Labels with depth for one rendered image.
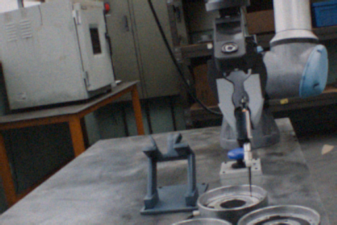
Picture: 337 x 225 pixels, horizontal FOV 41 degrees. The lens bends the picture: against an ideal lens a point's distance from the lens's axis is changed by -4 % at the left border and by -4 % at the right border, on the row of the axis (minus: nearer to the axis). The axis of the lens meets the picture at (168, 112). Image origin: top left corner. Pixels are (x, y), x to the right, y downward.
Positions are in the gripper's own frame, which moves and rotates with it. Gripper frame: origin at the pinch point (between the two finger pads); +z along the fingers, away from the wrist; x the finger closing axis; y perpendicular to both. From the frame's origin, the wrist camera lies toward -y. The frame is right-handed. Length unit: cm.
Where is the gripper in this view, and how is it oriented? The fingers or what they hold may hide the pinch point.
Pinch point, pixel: (243, 123)
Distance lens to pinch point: 76.9
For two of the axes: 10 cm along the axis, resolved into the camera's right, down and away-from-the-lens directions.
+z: 1.6, 9.8, 1.6
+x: -9.6, 1.2, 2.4
